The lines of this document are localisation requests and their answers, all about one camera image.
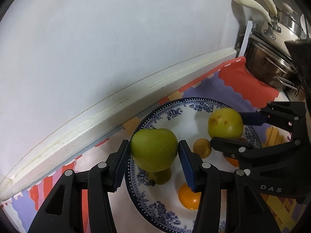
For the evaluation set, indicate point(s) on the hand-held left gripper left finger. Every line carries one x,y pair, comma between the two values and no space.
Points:
120,166

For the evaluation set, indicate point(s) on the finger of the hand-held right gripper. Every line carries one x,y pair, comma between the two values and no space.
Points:
254,119
230,145

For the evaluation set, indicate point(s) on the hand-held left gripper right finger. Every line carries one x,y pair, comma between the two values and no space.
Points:
187,168

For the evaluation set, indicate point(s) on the orange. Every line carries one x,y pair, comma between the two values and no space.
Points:
188,197
232,161

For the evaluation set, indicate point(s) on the yellow-green apple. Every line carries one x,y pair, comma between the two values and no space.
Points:
223,126

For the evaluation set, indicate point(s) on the brown longan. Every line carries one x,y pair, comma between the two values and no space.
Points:
202,148

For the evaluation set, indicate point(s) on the small green tomato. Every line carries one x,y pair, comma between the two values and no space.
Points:
161,177

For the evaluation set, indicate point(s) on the green apple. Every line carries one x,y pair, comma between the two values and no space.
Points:
153,148

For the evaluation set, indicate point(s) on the blue patterned white plate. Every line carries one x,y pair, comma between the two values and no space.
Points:
184,123

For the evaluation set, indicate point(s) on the colourful patterned tablecloth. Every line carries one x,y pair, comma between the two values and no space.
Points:
243,77

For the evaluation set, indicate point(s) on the stainless steel pot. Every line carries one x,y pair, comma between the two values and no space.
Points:
267,65

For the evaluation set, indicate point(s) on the white-framed pot rack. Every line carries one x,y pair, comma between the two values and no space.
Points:
246,38

